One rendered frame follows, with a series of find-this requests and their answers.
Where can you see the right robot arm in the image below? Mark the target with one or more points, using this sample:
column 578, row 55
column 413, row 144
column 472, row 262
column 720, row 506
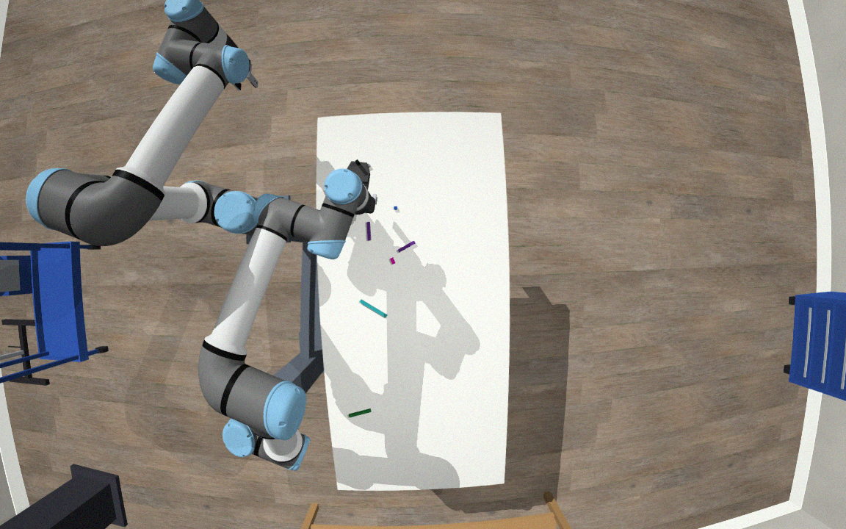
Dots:
column 261, row 406

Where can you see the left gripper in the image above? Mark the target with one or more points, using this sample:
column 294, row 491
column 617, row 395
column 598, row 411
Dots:
column 222, row 38

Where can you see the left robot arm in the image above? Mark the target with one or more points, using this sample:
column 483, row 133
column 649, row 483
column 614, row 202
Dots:
column 115, row 209

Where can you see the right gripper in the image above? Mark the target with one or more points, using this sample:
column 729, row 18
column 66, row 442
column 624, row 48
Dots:
column 362, row 170

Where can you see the turquoise rod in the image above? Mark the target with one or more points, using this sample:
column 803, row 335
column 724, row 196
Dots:
column 373, row 308

